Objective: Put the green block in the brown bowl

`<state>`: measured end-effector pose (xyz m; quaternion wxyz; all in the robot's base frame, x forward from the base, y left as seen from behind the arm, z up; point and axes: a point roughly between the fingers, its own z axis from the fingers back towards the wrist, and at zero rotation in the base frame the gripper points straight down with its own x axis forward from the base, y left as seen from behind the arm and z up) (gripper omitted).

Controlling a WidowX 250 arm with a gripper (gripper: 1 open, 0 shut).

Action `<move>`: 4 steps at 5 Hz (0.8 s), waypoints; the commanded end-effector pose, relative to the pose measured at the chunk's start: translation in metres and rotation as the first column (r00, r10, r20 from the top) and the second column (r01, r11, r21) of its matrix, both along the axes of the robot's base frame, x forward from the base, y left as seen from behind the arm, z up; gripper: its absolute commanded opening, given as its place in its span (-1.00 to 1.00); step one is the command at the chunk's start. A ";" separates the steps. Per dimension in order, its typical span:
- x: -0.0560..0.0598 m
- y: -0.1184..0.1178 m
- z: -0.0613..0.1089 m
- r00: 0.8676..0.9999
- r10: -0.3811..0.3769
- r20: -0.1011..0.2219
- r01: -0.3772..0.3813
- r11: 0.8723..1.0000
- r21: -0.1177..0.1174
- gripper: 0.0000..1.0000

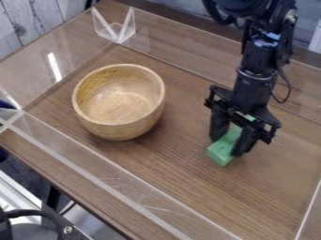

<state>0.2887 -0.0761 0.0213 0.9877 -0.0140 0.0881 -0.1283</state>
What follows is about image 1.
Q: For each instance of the clear acrylic wall panels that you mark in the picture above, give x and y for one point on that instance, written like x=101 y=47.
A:
x=156 y=187

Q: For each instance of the clear acrylic corner bracket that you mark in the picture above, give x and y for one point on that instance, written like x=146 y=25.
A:
x=114 y=31

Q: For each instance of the green rectangular block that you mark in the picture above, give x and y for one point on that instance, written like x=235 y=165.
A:
x=220 y=149

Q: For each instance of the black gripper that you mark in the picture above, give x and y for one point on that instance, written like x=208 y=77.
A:
x=243 y=106

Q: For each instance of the black bracket with screw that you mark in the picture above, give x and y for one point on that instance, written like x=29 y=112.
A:
x=59 y=224

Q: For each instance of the brown wooden bowl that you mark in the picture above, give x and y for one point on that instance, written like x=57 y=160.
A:
x=118 y=101

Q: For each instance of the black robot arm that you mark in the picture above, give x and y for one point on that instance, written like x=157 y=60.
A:
x=268 y=32

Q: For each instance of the black metal table leg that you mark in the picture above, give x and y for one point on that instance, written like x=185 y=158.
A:
x=54 y=198

